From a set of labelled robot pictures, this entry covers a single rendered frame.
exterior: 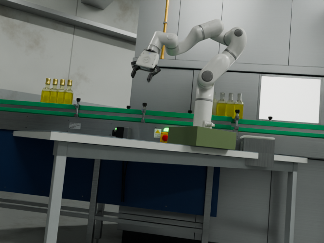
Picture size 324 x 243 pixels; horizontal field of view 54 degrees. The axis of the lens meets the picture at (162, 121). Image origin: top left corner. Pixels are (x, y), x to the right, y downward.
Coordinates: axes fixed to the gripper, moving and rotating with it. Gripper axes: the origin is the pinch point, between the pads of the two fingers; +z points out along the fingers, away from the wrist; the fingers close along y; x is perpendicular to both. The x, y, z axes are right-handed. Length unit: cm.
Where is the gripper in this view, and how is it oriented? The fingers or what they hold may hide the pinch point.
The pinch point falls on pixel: (140, 77)
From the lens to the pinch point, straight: 165.3
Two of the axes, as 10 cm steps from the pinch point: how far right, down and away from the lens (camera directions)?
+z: -3.7, 8.7, -3.3
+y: 9.2, 2.7, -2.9
